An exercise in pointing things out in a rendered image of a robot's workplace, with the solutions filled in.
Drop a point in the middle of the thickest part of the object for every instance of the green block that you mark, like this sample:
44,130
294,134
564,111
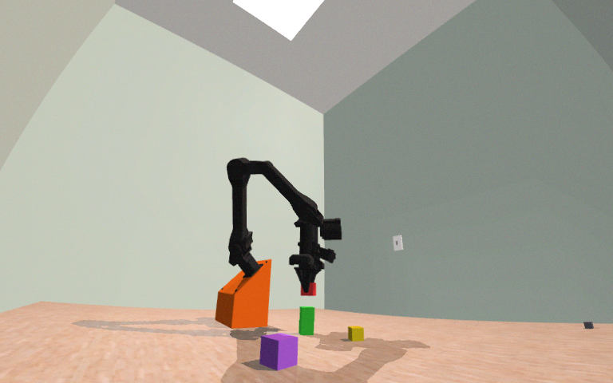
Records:
306,327
306,313

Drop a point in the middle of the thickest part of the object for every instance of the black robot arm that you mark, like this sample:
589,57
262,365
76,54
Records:
310,219

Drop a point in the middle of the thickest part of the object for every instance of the yellow cube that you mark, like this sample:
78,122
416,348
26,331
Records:
356,333

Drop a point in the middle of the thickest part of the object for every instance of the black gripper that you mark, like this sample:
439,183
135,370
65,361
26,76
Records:
308,267

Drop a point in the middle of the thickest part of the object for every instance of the purple cube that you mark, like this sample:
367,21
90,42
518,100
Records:
279,351

